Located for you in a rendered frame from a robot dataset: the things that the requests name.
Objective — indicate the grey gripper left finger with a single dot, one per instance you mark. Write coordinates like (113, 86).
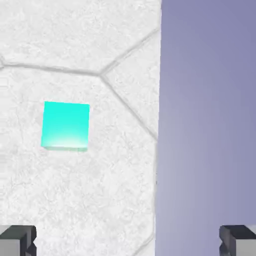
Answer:
(18, 240)

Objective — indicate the small cyan cube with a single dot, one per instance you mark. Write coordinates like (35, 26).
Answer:
(65, 125)

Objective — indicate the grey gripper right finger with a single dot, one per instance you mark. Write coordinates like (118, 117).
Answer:
(238, 240)

